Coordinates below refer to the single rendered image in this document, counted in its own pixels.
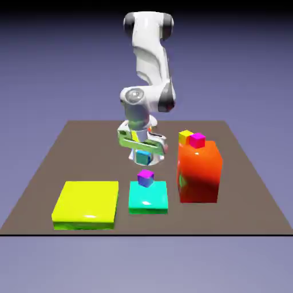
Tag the large yellow box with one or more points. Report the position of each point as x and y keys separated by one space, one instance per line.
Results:
x=87 y=201

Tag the large cyan box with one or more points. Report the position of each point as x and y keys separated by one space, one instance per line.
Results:
x=148 y=196

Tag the small teal cube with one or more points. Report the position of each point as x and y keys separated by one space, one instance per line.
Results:
x=143 y=158

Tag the large orange box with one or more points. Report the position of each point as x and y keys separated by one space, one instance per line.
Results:
x=199 y=171

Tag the small purple cube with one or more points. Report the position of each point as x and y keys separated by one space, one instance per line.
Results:
x=145 y=178

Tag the small magenta cube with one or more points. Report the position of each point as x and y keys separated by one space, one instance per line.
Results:
x=197 y=140

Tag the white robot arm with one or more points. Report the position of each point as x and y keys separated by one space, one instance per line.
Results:
x=150 y=57

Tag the small yellow cube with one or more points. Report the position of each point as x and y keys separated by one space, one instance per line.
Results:
x=183 y=135

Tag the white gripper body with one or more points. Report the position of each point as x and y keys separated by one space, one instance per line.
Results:
x=142 y=145

